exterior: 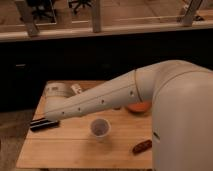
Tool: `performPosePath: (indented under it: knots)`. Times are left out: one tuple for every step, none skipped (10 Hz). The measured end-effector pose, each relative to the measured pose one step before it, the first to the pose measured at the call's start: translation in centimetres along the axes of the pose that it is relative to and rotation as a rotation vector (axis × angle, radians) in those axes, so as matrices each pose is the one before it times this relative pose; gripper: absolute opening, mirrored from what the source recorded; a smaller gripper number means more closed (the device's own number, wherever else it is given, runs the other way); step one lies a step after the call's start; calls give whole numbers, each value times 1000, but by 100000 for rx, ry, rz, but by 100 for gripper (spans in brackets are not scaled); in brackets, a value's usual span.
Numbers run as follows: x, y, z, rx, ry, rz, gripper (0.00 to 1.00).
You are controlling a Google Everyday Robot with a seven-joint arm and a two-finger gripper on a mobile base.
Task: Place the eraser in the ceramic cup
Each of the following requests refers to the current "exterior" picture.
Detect black cabinet wall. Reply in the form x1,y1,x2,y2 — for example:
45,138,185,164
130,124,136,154
0,29,213,112

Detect orange bowl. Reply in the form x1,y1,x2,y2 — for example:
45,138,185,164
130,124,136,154
127,102,152,113

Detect black office chair left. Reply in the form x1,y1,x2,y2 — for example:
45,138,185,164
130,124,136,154
26,0,56,23

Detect black eraser block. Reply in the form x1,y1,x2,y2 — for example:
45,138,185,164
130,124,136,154
30,118,60,132

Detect black office chair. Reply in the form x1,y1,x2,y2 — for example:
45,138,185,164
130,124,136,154
68,0,91,14
26,0,56,23

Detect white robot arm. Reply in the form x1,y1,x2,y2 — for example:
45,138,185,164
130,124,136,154
44,60,213,171

